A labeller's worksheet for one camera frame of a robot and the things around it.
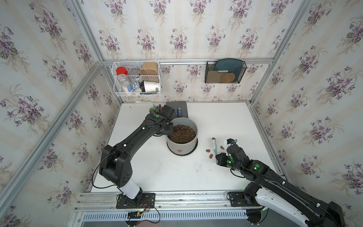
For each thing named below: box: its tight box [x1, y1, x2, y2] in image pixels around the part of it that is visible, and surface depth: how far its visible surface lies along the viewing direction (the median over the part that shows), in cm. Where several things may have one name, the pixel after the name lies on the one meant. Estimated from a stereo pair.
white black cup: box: [140, 80, 160, 93], surface depth 95 cm
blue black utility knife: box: [176, 106, 182, 118], surface depth 106 cm
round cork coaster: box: [220, 72, 235, 84], surface depth 100 cm
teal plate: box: [214, 58, 243, 82], surface depth 95 cm
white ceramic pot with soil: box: [165, 116, 199, 156], surface depth 90 cm
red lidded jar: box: [115, 66, 129, 76], surface depth 93 cm
